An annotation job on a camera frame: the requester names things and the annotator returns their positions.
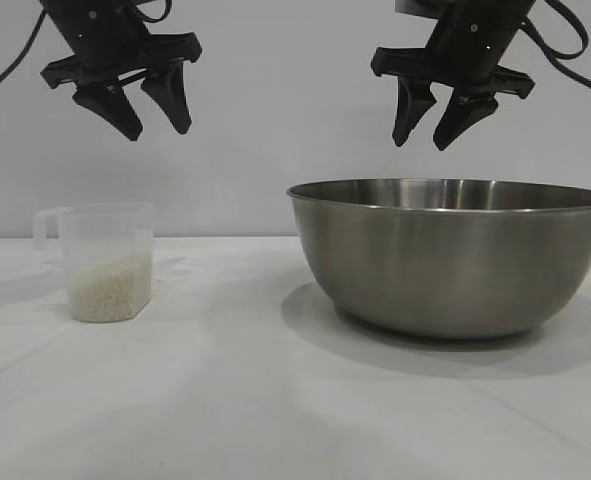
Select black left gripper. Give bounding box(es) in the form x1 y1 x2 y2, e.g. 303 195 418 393
39 0 204 142

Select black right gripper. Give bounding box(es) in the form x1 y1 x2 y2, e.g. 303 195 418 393
371 0 539 152

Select clear plastic measuring cup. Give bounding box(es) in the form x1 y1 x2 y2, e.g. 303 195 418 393
33 202 155 324

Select stainless steel mixing bowl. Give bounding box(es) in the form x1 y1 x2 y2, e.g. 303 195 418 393
285 178 591 341

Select white rice grains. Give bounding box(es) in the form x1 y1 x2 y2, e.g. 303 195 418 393
69 252 154 323

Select short black left gripper cable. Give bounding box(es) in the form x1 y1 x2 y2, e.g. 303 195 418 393
124 0 177 24

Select long black left arm cable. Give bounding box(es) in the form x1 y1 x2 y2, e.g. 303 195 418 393
0 8 46 115

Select looped black right arm cable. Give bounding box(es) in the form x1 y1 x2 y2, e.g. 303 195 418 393
519 0 591 65

